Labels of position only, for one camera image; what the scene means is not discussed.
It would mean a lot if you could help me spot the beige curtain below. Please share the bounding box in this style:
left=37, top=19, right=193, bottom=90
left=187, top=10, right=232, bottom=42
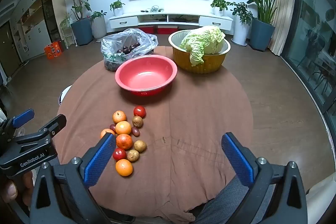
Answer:
left=268, top=0, right=296, bottom=56

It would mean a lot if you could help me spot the red tomato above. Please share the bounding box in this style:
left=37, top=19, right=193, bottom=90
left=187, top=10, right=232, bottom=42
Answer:
left=113, top=148, right=127, bottom=161
left=133, top=106, right=146, bottom=118

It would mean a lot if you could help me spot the person's left hand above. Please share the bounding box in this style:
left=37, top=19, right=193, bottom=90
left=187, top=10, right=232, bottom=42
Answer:
left=0, top=171, right=34, bottom=208

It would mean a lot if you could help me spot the person's right leg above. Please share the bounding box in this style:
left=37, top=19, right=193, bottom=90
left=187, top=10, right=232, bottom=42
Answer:
left=194, top=175, right=276, bottom=224

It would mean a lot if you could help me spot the white wall cabinet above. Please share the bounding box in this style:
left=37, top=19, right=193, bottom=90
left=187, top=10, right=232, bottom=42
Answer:
left=10, top=0, right=63, bottom=62

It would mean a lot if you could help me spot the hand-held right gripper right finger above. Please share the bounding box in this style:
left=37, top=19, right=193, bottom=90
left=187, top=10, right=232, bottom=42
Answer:
left=221, top=132, right=308, bottom=224

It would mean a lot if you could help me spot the pile of dark plums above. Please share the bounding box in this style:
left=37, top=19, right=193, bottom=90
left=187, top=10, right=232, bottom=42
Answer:
left=104, top=42, right=154, bottom=72

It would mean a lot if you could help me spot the glass sliding door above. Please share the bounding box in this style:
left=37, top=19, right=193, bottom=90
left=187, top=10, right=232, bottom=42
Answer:
left=281, top=0, right=336, bottom=119

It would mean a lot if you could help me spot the dark red orange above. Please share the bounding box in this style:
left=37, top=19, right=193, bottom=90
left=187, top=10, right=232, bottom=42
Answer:
left=116, top=133, right=134, bottom=150

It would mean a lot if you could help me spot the tangle of cables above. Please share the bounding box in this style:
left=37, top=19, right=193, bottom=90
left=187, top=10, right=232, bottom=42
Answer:
left=140, top=6, right=164, bottom=13

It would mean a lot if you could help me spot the bushy green plant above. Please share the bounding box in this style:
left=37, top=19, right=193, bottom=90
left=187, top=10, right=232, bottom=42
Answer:
left=228, top=2, right=254, bottom=24

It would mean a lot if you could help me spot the clear plastic bag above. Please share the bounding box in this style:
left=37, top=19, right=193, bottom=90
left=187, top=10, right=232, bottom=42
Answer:
left=101, top=28, right=158, bottom=72

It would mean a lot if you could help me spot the napa cabbage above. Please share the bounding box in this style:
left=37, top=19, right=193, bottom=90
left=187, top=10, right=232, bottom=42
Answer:
left=180, top=25, right=226, bottom=67

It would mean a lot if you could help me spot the white round stool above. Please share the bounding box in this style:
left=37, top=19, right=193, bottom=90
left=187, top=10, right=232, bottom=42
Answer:
left=58, top=85, right=72, bottom=106

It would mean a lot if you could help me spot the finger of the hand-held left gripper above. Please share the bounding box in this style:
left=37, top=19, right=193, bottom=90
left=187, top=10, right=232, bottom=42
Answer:
left=39, top=114, right=67, bottom=137
left=0, top=109, right=35, bottom=140

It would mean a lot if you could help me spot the white wire rack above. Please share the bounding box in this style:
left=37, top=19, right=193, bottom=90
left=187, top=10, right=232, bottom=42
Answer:
left=62, top=26, right=77, bottom=49

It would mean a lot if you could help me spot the orange printed box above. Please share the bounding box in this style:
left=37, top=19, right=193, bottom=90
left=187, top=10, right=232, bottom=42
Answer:
left=44, top=41, right=64, bottom=60

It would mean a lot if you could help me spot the tall white plant pot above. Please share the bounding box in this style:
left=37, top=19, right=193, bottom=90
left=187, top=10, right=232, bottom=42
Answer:
left=231, top=15, right=248, bottom=46

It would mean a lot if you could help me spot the red plastic bowl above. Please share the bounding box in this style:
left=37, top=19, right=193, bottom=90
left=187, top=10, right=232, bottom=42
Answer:
left=115, top=54, right=178, bottom=97

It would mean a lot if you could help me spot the yellow metal bowl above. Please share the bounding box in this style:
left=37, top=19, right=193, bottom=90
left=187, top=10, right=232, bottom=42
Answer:
left=168, top=30, right=231, bottom=74

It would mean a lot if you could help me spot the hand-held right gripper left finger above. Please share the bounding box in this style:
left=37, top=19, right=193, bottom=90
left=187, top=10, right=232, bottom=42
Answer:
left=28, top=132, right=116, bottom=224

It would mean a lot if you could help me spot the white television cabinet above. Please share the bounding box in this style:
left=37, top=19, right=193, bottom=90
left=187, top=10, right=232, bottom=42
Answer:
left=108, top=11, right=234, bottom=30

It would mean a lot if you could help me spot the small trailing green plant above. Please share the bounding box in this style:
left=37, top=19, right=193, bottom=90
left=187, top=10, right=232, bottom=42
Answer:
left=59, top=13, right=72, bottom=30

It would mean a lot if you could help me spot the blue plant pot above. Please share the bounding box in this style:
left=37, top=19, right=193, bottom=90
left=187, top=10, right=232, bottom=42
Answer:
left=70, top=18, right=93, bottom=46
left=249, top=17, right=276, bottom=52

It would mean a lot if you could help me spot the red box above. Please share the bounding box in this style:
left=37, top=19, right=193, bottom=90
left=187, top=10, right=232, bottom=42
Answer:
left=136, top=26, right=155, bottom=34
left=157, top=25, right=179, bottom=34

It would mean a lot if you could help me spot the brown kiwi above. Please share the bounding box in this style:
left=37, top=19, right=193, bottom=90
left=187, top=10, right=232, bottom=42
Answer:
left=127, top=149, right=140, bottom=162
left=134, top=140, right=147, bottom=153

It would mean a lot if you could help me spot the white ribbed plant pot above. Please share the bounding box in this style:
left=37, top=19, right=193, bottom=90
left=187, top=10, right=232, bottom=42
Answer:
left=91, top=17, right=107, bottom=40

